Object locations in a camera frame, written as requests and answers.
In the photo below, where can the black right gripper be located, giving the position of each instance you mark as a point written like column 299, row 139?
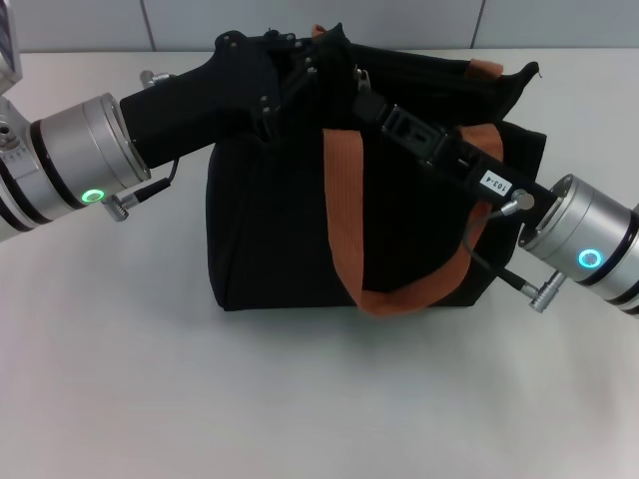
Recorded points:
column 491, row 172

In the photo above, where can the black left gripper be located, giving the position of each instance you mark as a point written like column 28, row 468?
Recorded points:
column 199, row 110

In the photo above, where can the silver zipper pull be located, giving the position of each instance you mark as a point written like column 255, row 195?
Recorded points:
column 363, row 81

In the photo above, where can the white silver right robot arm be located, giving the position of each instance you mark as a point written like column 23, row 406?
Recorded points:
column 589, row 239

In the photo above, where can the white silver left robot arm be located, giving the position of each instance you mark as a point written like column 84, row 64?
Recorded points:
column 65, row 154

